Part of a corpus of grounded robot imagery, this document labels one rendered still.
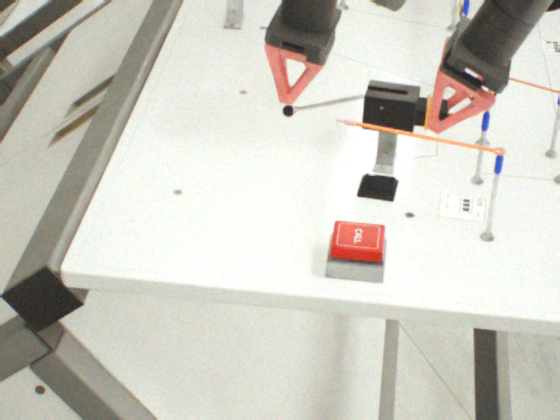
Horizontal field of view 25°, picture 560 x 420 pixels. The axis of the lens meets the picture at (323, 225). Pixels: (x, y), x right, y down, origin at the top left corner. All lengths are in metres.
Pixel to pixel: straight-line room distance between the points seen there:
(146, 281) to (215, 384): 0.31
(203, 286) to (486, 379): 0.62
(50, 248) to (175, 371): 0.25
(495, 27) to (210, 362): 0.52
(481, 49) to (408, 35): 0.43
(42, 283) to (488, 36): 0.50
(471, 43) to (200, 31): 0.50
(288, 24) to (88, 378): 0.42
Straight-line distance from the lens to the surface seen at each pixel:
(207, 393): 1.46
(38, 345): 1.28
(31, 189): 1.66
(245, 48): 1.64
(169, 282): 1.19
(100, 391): 1.30
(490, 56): 1.29
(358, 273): 1.20
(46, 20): 2.49
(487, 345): 1.76
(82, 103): 1.83
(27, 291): 1.24
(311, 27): 1.31
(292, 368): 1.65
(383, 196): 1.33
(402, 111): 1.34
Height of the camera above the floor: 1.55
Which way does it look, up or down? 23 degrees down
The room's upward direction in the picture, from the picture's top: 60 degrees clockwise
